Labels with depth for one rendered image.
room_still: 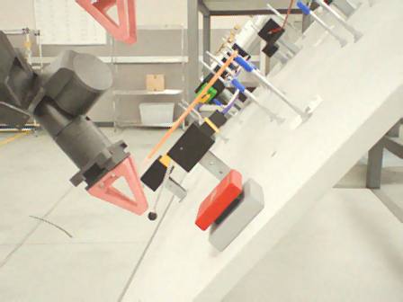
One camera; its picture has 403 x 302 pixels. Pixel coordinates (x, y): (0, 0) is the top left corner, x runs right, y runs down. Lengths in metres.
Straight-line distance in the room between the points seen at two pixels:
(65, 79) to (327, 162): 0.35
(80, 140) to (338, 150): 0.37
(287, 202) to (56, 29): 8.15
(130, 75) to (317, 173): 7.89
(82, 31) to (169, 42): 1.54
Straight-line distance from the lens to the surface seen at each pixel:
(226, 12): 2.11
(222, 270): 0.36
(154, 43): 8.14
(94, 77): 0.57
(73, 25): 8.35
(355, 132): 0.33
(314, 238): 1.12
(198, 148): 0.58
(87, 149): 0.60
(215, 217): 0.38
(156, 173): 0.94
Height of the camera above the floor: 1.22
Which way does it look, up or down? 12 degrees down
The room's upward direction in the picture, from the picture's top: 1 degrees counter-clockwise
